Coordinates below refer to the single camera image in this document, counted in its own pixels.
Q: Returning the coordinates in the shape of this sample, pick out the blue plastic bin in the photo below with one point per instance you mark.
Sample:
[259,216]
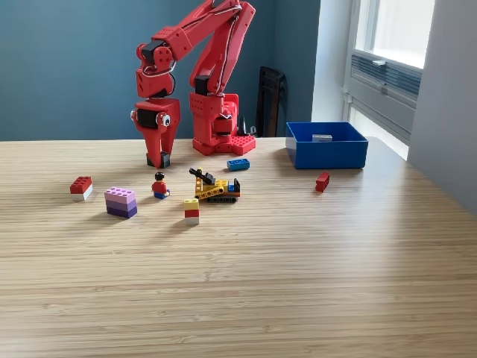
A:
[328,156]

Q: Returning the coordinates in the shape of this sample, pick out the dark red toy car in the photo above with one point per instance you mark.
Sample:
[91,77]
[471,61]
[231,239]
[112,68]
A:
[322,137]

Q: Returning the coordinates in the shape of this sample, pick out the black chair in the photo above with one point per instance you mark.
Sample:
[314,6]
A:
[270,97]

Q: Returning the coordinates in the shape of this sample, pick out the yellow red white brick stack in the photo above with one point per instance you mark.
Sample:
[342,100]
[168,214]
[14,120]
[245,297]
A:
[191,212]

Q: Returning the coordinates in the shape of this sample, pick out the pink and purple brick stack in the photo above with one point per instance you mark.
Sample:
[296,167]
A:
[121,203]

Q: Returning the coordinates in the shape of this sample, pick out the red and white brick stack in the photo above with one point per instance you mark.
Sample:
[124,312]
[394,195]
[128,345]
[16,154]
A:
[81,188]

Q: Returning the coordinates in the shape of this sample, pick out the small yellow toy digger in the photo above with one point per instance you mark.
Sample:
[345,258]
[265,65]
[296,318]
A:
[216,190]

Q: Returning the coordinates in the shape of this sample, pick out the toy figure red shirt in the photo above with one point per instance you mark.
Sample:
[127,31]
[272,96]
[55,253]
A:
[160,188]

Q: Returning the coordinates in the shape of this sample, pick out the small red building brick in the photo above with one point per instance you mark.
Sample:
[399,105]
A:
[322,182]

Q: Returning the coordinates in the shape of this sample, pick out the flat blue building brick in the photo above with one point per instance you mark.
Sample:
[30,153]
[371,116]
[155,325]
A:
[238,165]

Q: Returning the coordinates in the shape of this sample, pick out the black building brick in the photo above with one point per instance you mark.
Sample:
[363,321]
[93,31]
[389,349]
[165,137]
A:
[166,160]

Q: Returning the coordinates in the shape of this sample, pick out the grey window vent grille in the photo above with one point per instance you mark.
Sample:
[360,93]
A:
[395,76]

